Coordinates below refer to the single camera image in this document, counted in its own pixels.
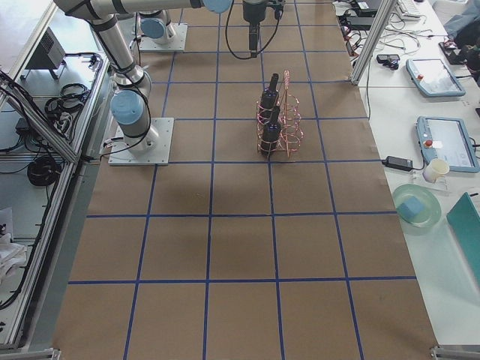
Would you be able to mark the black wine bottle slot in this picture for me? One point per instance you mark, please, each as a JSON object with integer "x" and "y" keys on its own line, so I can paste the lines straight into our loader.
{"x": 269, "y": 98}
{"x": 271, "y": 132}

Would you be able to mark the black wine bottle near slot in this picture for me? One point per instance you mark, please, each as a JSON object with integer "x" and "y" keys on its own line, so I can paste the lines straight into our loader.
{"x": 271, "y": 132}

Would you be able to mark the black power adapter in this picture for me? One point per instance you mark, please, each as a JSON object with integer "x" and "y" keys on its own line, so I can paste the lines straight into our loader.
{"x": 398, "y": 163}

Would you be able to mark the black wine bottle far slot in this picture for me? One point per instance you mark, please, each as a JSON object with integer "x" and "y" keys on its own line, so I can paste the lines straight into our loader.
{"x": 269, "y": 98}

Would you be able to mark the grey control box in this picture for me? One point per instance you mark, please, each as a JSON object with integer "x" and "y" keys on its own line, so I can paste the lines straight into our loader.
{"x": 49, "y": 55}

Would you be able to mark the teach pendant far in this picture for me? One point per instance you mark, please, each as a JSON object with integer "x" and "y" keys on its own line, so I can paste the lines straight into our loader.
{"x": 434, "y": 78}

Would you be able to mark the teach pendant near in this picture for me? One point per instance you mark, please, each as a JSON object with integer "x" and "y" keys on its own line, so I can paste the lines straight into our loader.
{"x": 448, "y": 140}

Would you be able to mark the teach pendant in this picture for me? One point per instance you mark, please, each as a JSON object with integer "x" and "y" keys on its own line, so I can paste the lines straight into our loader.
{"x": 448, "y": 140}
{"x": 434, "y": 78}

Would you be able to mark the blue sponge block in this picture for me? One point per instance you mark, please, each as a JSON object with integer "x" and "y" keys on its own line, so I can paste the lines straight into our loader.
{"x": 410, "y": 207}

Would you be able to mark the teal folder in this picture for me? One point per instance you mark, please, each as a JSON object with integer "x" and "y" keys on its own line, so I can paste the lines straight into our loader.
{"x": 463, "y": 218}

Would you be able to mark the copper wire wine basket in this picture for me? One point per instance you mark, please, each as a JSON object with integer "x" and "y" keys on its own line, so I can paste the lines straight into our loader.
{"x": 291, "y": 134}

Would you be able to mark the white cup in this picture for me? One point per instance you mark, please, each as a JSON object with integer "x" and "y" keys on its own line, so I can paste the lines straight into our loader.
{"x": 435, "y": 169}

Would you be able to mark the aluminium frame post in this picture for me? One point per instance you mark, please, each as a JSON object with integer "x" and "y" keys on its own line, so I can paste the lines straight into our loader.
{"x": 380, "y": 21}

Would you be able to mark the brown paper table cover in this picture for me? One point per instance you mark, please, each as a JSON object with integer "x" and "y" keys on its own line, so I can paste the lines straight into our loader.
{"x": 229, "y": 254}

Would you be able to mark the black gripper idle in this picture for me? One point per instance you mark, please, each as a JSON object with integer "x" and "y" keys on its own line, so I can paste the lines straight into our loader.
{"x": 252, "y": 11}

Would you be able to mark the green glass plate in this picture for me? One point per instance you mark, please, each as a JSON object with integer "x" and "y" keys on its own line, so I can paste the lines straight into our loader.
{"x": 432, "y": 213}

